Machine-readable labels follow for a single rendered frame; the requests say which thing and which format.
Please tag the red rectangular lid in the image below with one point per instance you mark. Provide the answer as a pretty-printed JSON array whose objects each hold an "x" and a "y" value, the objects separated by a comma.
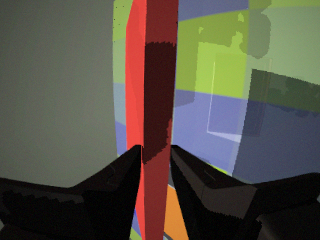
[{"x": 150, "y": 65}]

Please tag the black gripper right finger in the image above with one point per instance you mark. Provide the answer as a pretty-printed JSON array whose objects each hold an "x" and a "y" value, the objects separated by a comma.
[{"x": 216, "y": 206}]

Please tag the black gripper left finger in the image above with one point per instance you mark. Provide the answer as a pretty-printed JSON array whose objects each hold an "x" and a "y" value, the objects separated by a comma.
[{"x": 99, "y": 208}]

